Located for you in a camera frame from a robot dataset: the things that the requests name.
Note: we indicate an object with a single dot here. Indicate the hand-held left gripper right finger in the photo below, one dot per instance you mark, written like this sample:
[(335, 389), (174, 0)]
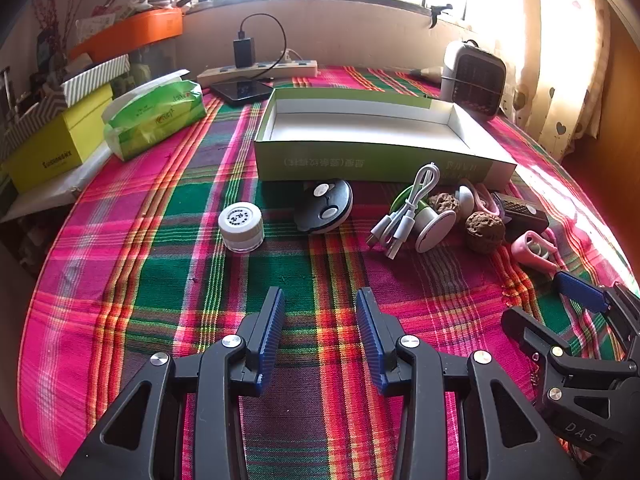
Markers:
[(370, 330)]

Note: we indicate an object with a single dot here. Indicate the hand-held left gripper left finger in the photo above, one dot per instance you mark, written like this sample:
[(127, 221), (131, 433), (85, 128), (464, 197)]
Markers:
[(270, 330)]

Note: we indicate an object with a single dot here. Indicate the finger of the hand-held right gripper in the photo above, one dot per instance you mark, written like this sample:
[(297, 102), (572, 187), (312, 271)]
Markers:
[(580, 291), (525, 327)]

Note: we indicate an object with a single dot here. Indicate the black rectangular device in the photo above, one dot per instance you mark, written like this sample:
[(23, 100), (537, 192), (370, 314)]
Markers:
[(525, 215)]

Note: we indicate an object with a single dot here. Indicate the small white jar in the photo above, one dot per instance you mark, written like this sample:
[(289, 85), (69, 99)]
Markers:
[(240, 230)]

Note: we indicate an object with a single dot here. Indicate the brown walnut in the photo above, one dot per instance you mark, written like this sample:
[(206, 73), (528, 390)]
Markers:
[(484, 230), (446, 203)]

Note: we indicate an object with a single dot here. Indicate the green white spool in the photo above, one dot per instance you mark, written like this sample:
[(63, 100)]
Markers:
[(435, 227)]

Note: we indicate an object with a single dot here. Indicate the black round device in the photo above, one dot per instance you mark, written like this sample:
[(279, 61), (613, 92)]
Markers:
[(345, 195)]

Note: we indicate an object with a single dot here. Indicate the white egg-shaped object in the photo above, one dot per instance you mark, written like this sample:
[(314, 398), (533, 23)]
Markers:
[(465, 200)]

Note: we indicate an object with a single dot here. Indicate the green white cardboard box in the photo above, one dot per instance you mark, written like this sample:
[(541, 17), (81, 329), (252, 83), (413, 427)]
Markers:
[(360, 160)]

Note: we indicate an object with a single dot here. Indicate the plaid tablecloth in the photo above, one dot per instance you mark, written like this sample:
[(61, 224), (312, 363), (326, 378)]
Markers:
[(150, 260)]

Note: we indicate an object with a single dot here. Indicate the wooden wardrobe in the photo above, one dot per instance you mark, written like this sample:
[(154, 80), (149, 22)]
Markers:
[(620, 110)]

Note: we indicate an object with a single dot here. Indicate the small grey heater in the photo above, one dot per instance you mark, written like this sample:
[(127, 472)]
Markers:
[(480, 85)]

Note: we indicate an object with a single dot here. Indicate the heart print curtain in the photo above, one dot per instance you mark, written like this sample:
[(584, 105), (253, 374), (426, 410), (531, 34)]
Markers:
[(560, 60)]

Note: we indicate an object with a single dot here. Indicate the green tissue pack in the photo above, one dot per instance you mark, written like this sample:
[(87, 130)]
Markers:
[(150, 125)]

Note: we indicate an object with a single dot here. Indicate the black phone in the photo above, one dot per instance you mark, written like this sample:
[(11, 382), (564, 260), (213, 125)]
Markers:
[(240, 91)]

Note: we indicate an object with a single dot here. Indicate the white flat box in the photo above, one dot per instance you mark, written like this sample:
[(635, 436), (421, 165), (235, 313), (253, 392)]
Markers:
[(50, 195)]

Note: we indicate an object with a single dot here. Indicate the white pointed tube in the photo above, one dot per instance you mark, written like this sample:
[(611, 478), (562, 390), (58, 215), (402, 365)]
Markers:
[(427, 73)]

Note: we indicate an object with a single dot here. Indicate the white power strip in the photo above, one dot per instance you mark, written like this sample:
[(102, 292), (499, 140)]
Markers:
[(300, 66)]

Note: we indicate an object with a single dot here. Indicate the white plug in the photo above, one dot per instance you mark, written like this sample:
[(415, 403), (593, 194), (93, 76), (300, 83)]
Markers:
[(294, 56)]

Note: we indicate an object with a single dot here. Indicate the black charger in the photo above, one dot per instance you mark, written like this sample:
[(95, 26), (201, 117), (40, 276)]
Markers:
[(244, 52)]

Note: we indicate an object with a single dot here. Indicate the yellow box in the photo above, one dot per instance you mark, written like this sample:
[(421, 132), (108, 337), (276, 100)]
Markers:
[(50, 155)]

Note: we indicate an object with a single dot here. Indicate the glass tank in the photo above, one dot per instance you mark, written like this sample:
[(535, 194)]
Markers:
[(155, 60)]

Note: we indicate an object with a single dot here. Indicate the striped box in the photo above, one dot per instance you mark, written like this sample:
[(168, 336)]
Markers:
[(95, 77)]

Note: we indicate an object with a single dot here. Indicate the orange box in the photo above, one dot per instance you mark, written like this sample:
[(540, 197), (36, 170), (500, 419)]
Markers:
[(145, 30)]

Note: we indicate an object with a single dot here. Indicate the red flower branches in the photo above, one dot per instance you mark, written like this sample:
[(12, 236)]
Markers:
[(65, 25)]

